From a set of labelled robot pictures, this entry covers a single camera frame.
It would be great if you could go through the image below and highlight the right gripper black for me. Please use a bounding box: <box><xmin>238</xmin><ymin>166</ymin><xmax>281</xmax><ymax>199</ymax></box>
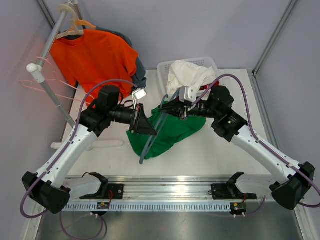
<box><xmin>159</xmin><ymin>94</ymin><xmax>220</xmax><ymax>121</ymax></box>

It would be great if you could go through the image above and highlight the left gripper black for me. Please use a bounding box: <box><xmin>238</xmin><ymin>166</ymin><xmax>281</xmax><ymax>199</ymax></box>
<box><xmin>109</xmin><ymin>103</ymin><xmax>158</xmax><ymax>136</ymax></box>

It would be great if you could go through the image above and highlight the blue hanger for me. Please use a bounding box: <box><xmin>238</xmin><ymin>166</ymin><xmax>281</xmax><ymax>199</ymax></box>
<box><xmin>138</xmin><ymin>88</ymin><xmax>181</xmax><ymax>165</ymax></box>

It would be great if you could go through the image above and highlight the green t shirt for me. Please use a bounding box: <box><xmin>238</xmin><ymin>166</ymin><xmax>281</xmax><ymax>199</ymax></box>
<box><xmin>126</xmin><ymin>115</ymin><xmax>206</xmax><ymax>160</ymax></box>

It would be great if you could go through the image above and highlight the white t shirt red print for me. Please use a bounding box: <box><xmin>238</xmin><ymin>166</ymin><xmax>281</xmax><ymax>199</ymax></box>
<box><xmin>166</xmin><ymin>60</ymin><xmax>219</xmax><ymax>95</ymax></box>

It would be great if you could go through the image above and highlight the orange t shirt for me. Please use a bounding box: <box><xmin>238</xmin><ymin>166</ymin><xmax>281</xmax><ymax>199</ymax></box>
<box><xmin>50</xmin><ymin>29</ymin><xmax>139</xmax><ymax>105</ymax></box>

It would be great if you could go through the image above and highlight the pink wire hanger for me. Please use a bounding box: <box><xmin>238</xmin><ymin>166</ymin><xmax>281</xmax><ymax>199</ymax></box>
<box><xmin>19</xmin><ymin>56</ymin><xmax>82</xmax><ymax>102</ymax></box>

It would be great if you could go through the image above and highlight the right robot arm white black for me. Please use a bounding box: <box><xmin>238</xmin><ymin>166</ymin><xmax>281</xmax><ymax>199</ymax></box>
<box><xmin>160</xmin><ymin>86</ymin><xmax>315</xmax><ymax>210</ymax></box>

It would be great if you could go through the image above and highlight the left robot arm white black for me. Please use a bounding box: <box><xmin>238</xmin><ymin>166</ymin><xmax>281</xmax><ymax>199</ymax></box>
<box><xmin>20</xmin><ymin>85</ymin><xmax>158</xmax><ymax>218</ymax></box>

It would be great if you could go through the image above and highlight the blue grey t shirt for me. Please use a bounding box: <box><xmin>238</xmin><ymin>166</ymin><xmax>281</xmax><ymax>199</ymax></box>
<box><xmin>95</xmin><ymin>26</ymin><xmax>147</xmax><ymax>88</ymax></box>

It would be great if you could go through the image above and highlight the beige hanger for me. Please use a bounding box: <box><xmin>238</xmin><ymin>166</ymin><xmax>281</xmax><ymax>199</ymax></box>
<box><xmin>56</xmin><ymin>1</ymin><xmax>84</xmax><ymax>40</ymax></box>

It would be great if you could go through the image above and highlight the orange hanger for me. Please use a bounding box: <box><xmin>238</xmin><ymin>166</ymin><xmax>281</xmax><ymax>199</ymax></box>
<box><xmin>75</xmin><ymin>19</ymin><xmax>96</xmax><ymax>30</ymax></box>

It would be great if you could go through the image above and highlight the white plastic basket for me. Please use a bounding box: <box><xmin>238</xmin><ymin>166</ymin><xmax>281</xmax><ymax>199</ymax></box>
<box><xmin>157</xmin><ymin>57</ymin><xmax>221</xmax><ymax>95</ymax></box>

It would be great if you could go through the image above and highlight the white metal clothes rack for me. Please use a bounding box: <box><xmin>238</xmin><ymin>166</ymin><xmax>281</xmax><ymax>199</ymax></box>
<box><xmin>26</xmin><ymin>0</ymin><xmax>125</xmax><ymax>151</ymax></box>

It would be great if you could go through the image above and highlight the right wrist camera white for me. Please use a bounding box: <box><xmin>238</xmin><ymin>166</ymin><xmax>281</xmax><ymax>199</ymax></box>
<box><xmin>178</xmin><ymin>86</ymin><xmax>197</xmax><ymax>103</ymax></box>

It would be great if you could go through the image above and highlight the aluminium mounting rail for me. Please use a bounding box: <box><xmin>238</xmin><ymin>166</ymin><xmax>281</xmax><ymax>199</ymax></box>
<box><xmin>62</xmin><ymin>174</ymin><xmax>276</xmax><ymax>202</ymax></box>

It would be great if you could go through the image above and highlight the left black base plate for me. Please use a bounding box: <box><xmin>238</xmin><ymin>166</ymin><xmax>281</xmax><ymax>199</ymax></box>
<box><xmin>102</xmin><ymin>183</ymin><xmax>125</xmax><ymax>201</ymax></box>

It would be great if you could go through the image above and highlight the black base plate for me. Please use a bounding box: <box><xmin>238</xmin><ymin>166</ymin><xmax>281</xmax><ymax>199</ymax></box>
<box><xmin>102</xmin><ymin>183</ymin><xmax>125</xmax><ymax>201</ymax></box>
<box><xmin>208</xmin><ymin>183</ymin><xmax>257</xmax><ymax>201</ymax></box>

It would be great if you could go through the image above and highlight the white slotted cable duct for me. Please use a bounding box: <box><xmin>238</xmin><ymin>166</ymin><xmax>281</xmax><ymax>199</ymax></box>
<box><xmin>63</xmin><ymin>201</ymin><xmax>231</xmax><ymax>212</ymax></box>

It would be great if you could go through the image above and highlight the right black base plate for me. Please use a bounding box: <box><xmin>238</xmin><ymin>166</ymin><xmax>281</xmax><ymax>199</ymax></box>
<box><xmin>208</xmin><ymin>183</ymin><xmax>257</xmax><ymax>201</ymax></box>

